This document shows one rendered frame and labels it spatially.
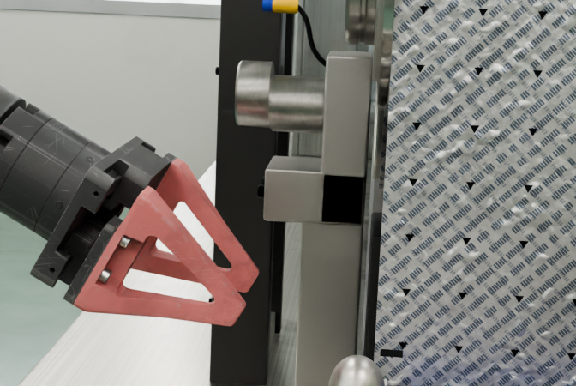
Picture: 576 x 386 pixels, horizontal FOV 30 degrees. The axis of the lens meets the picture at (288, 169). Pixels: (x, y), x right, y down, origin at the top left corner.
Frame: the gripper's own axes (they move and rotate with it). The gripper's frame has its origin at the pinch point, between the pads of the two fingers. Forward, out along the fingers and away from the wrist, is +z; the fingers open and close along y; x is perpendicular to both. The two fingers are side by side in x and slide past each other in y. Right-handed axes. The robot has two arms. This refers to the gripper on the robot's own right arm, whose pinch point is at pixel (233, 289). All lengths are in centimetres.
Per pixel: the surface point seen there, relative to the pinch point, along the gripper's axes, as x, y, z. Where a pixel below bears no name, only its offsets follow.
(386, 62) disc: 14.4, -0.5, 0.5
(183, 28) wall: -70, -555, -83
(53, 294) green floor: -155, -340, -47
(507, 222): 10.7, -0.2, 10.2
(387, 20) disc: 16.3, 0.5, -0.6
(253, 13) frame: 9.8, -33.4, -9.3
